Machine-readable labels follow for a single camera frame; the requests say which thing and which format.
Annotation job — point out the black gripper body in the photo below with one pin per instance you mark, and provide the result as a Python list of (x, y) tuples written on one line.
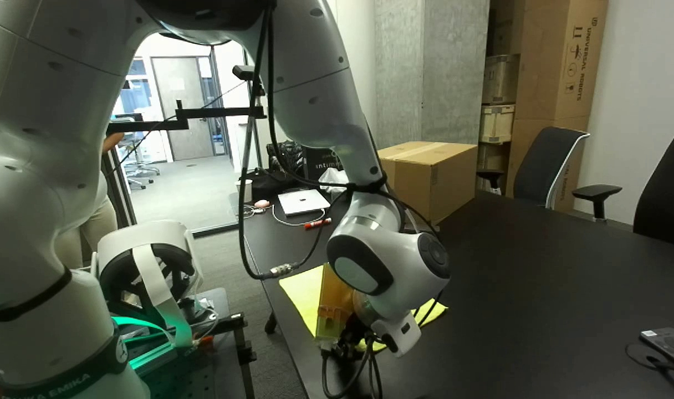
[(350, 346)]

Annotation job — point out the yellow cloth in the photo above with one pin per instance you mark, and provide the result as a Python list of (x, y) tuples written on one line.
[(305, 295)]

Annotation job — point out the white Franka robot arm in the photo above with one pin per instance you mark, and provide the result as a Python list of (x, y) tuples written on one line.
[(40, 147)]

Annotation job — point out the white laptop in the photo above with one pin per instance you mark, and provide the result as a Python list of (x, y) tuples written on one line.
[(305, 202)]

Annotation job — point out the brown cardboard box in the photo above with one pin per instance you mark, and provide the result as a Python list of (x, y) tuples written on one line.
[(427, 178)]

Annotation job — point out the black bag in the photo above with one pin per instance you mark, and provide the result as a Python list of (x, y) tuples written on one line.
[(293, 167)]

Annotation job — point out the small cardboard box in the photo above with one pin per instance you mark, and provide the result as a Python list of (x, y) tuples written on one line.
[(498, 125), (500, 77)]

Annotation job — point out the black office chair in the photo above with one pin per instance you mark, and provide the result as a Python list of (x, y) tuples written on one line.
[(670, 191), (543, 162)]

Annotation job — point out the black horizontal bar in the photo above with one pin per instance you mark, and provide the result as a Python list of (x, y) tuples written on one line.
[(205, 112)]

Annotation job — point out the grey door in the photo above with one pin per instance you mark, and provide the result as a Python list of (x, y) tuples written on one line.
[(184, 103)]

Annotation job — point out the small black device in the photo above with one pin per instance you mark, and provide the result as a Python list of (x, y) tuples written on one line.
[(670, 342)]

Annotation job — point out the tall cardboard box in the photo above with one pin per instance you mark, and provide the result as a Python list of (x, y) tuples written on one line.
[(567, 66)]

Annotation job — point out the yellow wrist camera mount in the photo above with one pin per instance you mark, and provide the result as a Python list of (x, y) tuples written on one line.
[(338, 301)]

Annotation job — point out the metal cart frame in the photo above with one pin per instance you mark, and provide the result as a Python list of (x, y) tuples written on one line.
[(233, 325)]

